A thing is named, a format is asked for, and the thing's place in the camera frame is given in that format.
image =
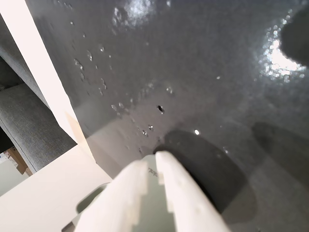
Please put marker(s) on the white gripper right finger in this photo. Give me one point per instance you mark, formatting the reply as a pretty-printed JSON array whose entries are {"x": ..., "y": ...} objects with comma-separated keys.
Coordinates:
[{"x": 186, "y": 203}]

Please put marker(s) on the grey fabric sofa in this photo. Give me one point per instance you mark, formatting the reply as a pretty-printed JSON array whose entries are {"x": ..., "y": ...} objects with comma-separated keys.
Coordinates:
[{"x": 26, "y": 116}]

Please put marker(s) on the brown cardboard box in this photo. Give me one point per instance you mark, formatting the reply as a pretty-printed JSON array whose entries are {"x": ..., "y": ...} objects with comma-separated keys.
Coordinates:
[{"x": 17, "y": 159}]

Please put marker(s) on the green steel-lined mug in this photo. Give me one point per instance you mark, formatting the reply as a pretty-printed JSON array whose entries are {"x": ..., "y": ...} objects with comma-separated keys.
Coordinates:
[{"x": 155, "y": 210}]

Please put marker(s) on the black glossy mat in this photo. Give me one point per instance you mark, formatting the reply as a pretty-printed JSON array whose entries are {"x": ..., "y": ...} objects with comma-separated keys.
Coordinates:
[{"x": 183, "y": 72}]

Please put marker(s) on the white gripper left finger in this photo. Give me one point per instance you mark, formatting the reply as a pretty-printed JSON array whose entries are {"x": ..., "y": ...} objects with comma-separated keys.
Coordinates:
[{"x": 120, "y": 200}]

